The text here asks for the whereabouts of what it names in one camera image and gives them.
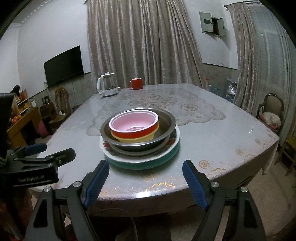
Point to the red mug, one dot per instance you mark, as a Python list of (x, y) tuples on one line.
[(137, 83)]

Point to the steel bowl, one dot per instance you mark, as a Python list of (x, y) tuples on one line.
[(166, 125)]

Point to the red bowl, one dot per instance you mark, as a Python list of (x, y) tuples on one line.
[(131, 122)]

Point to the person's left forearm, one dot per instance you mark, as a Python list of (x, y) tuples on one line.
[(11, 208)]

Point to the blue box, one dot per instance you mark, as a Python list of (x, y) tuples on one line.
[(216, 90)]

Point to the grey covered dining table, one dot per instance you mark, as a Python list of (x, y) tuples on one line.
[(219, 143)]

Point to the yellow bowl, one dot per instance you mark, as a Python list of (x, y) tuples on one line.
[(148, 137)]

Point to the lace table cloth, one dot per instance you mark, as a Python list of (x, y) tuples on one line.
[(185, 104)]

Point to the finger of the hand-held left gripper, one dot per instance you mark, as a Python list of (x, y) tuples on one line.
[(57, 157), (34, 148)]

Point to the white electric kettle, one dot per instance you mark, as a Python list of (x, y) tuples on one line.
[(105, 87)]

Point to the dark armchair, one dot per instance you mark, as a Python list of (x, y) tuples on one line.
[(270, 102)]

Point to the blue plate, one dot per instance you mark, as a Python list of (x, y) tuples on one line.
[(148, 165)]

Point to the black television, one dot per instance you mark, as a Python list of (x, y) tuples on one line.
[(63, 66)]

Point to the wide beige curtain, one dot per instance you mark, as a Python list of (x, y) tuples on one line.
[(143, 41)]

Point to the pink bin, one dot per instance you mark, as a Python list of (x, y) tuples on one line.
[(42, 129)]

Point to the grey wall panel box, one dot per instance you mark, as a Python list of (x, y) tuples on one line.
[(211, 23)]

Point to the clear plastic bag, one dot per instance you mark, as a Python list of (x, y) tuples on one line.
[(231, 88)]

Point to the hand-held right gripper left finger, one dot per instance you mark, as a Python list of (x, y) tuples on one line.
[(97, 183)]

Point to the wooden cabinet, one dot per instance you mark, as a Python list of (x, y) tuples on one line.
[(23, 120)]

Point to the white chair cushion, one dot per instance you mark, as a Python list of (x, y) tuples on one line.
[(271, 120)]

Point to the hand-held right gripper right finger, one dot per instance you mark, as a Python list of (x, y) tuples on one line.
[(195, 183)]

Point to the yellow wooden chair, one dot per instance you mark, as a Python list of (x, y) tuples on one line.
[(289, 150)]

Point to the brown wooden chair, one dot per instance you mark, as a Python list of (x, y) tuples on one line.
[(62, 104)]

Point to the narrow beige curtain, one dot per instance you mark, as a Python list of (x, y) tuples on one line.
[(245, 58)]

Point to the sheer white curtain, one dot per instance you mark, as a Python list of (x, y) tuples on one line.
[(275, 69)]

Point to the large white printed plate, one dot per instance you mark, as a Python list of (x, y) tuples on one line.
[(138, 160)]

